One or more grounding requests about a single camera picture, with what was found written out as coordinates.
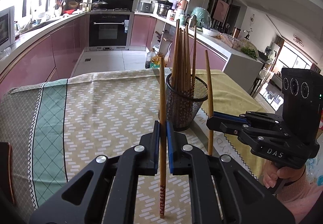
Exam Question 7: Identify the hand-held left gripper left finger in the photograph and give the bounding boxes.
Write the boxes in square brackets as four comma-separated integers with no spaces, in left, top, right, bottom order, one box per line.
[29,120,162,224]

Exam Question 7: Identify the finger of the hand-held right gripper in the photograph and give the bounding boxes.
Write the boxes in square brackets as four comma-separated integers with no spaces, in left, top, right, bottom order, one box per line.
[214,111,283,126]
[206,116,289,147]

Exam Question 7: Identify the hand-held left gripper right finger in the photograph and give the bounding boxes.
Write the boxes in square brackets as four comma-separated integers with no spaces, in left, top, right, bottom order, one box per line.
[166,121,296,224]

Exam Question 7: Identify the black mesh utensil holder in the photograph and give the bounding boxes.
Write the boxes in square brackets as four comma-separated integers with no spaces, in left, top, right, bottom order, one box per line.
[165,72,209,132]

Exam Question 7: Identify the red patterned wooden chopstick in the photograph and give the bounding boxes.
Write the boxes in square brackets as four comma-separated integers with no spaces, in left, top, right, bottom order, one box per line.
[158,56,167,219]
[204,50,215,157]

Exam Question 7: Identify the bunch of wooden chopsticks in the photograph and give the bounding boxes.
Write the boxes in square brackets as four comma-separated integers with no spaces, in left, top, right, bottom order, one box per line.
[171,19,198,103]

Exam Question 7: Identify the person's right forearm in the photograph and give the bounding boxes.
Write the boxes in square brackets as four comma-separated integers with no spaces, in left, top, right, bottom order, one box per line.
[275,163,323,224]

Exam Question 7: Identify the person's right hand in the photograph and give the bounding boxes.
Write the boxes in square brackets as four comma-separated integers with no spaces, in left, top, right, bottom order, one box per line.
[262,162,278,189]

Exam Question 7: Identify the white kitchen island counter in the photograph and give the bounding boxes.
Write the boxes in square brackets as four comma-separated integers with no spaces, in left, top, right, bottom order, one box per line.
[223,50,264,93]

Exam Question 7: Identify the patterned printed tablecloth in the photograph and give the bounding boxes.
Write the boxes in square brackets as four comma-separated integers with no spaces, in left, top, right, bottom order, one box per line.
[0,69,269,224]

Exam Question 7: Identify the green leafy vegetables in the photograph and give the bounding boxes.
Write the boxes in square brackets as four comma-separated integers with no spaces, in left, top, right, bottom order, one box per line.
[241,47,258,59]

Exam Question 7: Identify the yellow cooking oil bottle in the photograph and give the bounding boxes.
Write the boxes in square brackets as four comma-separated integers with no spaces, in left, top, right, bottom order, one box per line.
[151,53,164,69]

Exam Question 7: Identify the dark sauce bottle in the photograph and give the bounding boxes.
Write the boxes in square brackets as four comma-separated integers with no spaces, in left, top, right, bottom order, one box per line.
[146,48,157,69]

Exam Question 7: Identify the teal bag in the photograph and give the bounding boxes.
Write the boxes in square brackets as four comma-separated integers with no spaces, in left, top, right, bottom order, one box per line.
[190,7,212,29]

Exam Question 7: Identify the pink lower kitchen cabinets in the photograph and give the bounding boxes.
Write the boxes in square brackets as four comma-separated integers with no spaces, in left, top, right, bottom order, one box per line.
[131,14,226,71]
[0,13,90,98]

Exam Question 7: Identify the steel cooking pot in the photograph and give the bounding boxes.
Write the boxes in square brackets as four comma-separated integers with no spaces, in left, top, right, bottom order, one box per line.
[157,3,173,16]

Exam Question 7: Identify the black built-in oven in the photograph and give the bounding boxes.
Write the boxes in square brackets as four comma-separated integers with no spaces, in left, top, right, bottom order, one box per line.
[89,12,132,48]

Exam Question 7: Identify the silver rice cooker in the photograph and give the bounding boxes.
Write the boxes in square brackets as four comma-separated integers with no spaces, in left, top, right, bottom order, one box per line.
[137,0,155,13]

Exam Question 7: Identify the dark wok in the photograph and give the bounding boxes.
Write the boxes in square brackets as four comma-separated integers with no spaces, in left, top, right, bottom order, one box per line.
[91,0,109,11]

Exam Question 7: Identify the clear plastic bag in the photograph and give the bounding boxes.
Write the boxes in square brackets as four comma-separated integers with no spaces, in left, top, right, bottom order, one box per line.
[0,46,12,61]

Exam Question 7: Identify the silver microwave oven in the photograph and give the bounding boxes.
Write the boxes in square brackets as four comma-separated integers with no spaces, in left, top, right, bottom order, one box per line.
[0,6,15,46]

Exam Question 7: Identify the framed wall picture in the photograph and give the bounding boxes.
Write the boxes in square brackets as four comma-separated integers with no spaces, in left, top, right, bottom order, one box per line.
[214,0,230,22]

